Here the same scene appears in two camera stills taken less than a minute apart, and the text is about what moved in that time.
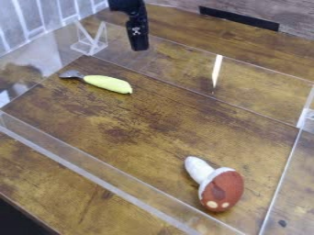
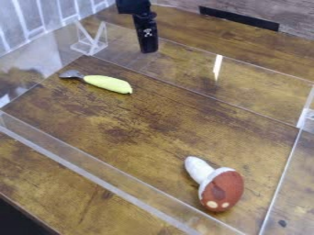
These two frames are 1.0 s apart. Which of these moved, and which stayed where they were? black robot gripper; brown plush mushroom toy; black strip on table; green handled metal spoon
Moved: black robot gripper
Stayed: black strip on table; green handled metal spoon; brown plush mushroom toy
